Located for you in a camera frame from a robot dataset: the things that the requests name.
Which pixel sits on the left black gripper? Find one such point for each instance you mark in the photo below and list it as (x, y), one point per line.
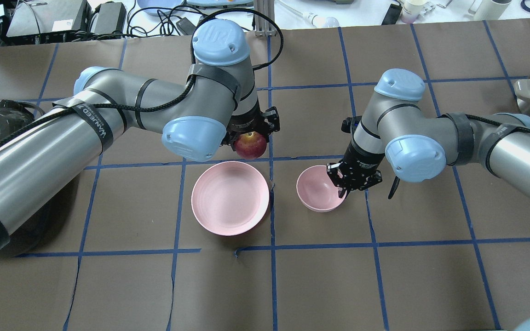
(245, 123)

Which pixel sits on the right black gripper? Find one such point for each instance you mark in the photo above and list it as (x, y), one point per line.
(362, 157)

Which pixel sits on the pink bowl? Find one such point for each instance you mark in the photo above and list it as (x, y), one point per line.
(316, 190)

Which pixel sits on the red apple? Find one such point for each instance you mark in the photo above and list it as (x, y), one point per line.
(250, 145)

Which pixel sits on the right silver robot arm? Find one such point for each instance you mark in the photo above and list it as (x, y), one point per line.
(393, 128)

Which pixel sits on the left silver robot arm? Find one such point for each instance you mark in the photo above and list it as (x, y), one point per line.
(217, 103)

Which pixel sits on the pink plate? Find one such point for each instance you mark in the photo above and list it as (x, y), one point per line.
(230, 198)

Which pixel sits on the blue plate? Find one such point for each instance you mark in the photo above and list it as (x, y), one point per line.
(151, 7)

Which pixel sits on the white purple cup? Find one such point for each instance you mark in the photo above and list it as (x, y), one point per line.
(411, 9)

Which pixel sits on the black power adapter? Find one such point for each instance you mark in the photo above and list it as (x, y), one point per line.
(109, 18)

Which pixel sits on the white cup dark inside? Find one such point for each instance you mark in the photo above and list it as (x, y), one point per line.
(485, 10)

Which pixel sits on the black computer box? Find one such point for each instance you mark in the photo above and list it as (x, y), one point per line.
(48, 17)

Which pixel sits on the dark brown rice cooker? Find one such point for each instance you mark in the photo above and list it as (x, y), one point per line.
(22, 224)

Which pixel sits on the aluminium frame post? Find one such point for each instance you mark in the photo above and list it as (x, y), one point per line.
(263, 22)

